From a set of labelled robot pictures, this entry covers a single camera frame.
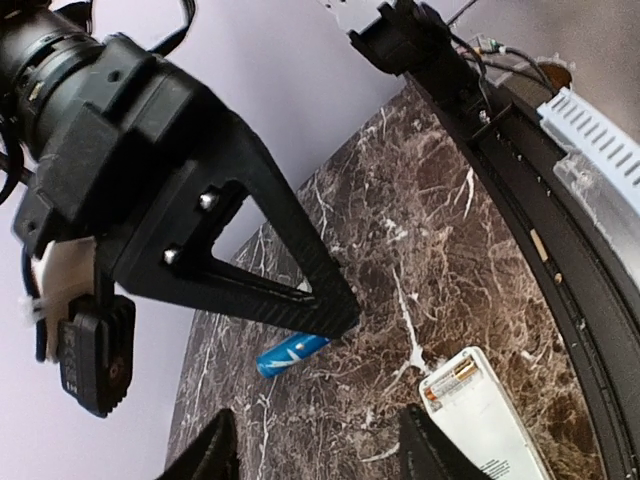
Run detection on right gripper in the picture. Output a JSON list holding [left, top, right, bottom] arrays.
[[12, 34, 244, 258]]

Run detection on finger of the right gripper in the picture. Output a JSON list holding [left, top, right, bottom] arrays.
[[96, 117, 360, 335]]

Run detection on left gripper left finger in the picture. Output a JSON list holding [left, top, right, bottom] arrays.
[[158, 409, 239, 480]]

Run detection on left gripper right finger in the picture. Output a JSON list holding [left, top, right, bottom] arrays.
[[399, 404, 490, 480]]

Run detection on white remote control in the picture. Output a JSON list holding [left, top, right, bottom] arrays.
[[419, 346, 552, 479]]

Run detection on gold black battery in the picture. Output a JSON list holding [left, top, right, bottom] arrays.
[[426, 357, 478, 401]]

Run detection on blue battery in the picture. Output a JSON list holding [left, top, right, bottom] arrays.
[[256, 333, 331, 378]]

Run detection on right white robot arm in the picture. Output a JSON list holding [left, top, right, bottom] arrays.
[[1, 1, 360, 339]]

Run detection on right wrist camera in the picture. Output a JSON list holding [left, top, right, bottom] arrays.
[[57, 294, 136, 418]]

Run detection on black front rail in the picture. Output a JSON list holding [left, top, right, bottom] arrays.
[[350, 1, 639, 479]]

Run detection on white slotted cable duct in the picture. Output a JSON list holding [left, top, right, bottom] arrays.
[[536, 88, 639, 197]]

